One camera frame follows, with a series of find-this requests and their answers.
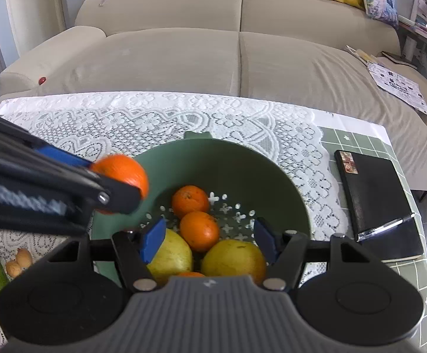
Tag orange mandarin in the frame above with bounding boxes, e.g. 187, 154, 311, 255
179, 211, 220, 253
89, 154, 149, 214
171, 185, 209, 219
177, 272, 206, 277

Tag yellow apple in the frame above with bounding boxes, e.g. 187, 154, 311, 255
147, 229, 193, 286

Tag pale ginger root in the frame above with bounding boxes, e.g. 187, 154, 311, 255
5, 248, 33, 278

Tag white lace tablecloth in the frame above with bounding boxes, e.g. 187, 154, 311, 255
0, 91, 384, 350

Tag silver pen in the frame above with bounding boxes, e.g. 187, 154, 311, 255
356, 213, 416, 242

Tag green colander bowl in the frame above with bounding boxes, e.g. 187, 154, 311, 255
91, 131, 313, 288

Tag black notebook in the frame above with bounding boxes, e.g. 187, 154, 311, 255
334, 150, 423, 262

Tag white door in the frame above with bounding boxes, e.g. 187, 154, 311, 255
6, 0, 66, 56

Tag beige sofa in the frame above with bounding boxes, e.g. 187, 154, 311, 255
0, 0, 427, 191

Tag printed paper on sofa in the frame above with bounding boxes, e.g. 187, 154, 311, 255
367, 62, 427, 116

